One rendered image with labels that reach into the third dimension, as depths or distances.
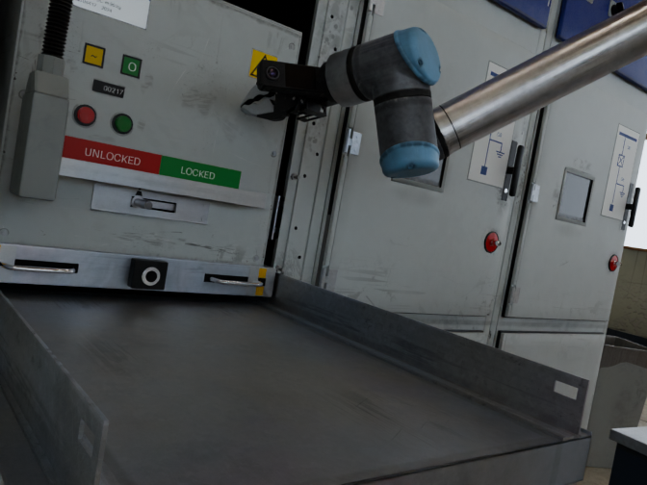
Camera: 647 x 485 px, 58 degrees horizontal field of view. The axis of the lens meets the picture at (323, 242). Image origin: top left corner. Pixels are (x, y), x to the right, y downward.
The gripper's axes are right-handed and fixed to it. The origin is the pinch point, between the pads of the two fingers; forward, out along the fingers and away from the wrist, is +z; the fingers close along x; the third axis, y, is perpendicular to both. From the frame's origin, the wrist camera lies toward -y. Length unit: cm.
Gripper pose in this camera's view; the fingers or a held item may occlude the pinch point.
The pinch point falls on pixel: (243, 105)
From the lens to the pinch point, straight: 112.9
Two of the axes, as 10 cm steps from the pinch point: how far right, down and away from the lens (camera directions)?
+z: -8.0, 0.9, 5.9
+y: 5.9, 0.6, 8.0
